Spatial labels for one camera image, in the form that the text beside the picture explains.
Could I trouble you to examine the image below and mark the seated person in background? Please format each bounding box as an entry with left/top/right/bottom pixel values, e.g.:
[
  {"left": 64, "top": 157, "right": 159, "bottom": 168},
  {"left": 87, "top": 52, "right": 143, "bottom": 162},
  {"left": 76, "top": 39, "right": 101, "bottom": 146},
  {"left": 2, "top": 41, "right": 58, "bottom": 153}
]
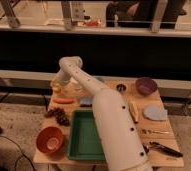
[{"left": 105, "top": 0, "right": 187, "bottom": 29}]

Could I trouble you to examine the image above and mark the purple bowl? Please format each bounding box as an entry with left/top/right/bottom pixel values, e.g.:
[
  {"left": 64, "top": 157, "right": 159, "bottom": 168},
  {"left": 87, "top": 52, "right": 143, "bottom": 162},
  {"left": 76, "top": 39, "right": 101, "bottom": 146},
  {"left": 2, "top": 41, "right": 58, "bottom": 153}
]
[{"left": 135, "top": 77, "right": 158, "bottom": 96}]

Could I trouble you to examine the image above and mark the small metal cup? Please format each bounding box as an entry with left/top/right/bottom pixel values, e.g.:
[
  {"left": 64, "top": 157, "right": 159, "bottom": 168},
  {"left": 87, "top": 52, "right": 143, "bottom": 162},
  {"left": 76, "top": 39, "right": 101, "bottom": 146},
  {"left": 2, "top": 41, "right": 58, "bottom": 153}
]
[{"left": 116, "top": 84, "right": 127, "bottom": 92}]

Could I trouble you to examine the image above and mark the orange bowl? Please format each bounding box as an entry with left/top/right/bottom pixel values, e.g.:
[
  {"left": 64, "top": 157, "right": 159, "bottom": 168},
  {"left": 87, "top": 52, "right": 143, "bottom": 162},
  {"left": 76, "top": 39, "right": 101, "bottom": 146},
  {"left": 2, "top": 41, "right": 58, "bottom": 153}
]
[{"left": 36, "top": 126, "right": 64, "bottom": 155}]

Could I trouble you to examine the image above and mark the yellow corn cob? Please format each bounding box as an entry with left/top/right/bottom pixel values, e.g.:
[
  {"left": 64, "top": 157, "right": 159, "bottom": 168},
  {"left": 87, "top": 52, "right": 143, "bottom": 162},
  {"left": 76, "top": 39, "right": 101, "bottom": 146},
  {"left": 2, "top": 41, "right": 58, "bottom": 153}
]
[{"left": 129, "top": 102, "right": 139, "bottom": 123}]

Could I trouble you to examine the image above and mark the orange carrot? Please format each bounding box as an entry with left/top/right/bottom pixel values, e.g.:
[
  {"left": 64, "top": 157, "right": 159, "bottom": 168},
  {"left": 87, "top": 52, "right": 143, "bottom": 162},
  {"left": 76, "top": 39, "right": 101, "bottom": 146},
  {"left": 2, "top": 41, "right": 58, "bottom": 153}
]
[{"left": 53, "top": 98, "right": 75, "bottom": 104}]

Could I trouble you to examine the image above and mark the blue sponge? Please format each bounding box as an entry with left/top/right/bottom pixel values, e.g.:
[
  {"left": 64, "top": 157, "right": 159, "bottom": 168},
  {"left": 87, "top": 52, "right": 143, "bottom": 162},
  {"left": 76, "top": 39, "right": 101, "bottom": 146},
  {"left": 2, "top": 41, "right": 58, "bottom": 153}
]
[{"left": 80, "top": 97, "right": 92, "bottom": 107}]

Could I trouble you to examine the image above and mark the yellow-red apple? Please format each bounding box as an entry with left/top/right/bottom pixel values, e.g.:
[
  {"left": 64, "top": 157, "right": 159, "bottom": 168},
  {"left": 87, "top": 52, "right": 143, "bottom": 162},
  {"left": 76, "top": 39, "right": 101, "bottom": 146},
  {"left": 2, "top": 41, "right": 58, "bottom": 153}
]
[{"left": 52, "top": 85, "right": 61, "bottom": 93}]

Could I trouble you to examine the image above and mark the black can opener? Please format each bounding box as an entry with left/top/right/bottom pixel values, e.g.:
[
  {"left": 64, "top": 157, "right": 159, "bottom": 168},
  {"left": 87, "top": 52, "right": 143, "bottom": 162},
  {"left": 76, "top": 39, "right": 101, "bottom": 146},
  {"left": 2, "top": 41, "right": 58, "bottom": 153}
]
[{"left": 143, "top": 145, "right": 149, "bottom": 154}]

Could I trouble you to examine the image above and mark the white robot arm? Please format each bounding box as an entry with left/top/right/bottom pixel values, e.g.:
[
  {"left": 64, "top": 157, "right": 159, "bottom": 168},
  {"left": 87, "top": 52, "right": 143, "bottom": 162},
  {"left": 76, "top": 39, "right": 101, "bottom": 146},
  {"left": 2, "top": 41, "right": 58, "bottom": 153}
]
[{"left": 54, "top": 56, "right": 153, "bottom": 171}]

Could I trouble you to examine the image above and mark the green plastic tray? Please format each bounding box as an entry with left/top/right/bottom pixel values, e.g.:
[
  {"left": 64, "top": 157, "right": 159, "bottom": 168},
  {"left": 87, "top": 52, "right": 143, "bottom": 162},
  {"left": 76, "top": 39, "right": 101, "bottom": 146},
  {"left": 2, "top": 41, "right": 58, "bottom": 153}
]
[{"left": 67, "top": 110, "right": 105, "bottom": 161}]

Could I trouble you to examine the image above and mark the small metal spoon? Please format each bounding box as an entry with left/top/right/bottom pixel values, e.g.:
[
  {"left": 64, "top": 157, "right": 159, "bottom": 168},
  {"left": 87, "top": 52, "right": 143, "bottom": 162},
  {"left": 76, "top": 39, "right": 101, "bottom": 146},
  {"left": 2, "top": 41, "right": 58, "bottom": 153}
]
[{"left": 141, "top": 129, "right": 170, "bottom": 134}]

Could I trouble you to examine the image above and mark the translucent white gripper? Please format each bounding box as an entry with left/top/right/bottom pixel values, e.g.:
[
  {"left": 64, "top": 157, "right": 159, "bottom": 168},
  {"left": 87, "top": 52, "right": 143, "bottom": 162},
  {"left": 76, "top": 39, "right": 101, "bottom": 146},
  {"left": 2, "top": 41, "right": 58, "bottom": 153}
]
[{"left": 50, "top": 70, "right": 82, "bottom": 97}]

